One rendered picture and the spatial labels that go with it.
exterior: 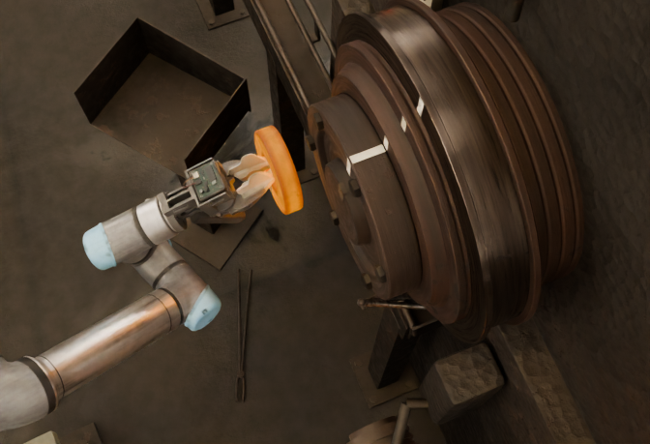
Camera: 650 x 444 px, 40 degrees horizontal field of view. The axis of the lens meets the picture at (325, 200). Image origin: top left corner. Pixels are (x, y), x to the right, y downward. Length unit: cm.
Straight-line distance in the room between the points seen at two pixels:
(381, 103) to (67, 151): 158
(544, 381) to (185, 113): 90
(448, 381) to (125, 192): 126
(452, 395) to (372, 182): 51
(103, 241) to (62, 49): 124
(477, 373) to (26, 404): 69
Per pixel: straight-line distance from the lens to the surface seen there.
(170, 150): 181
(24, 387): 140
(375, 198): 106
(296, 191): 147
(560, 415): 142
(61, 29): 274
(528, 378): 141
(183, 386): 228
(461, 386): 147
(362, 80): 111
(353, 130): 109
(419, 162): 103
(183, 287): 157
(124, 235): 152
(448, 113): 101
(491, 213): 102
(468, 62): 103
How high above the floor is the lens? 223
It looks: 68 degrees down
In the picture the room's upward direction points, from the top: 1 degrees clockwise
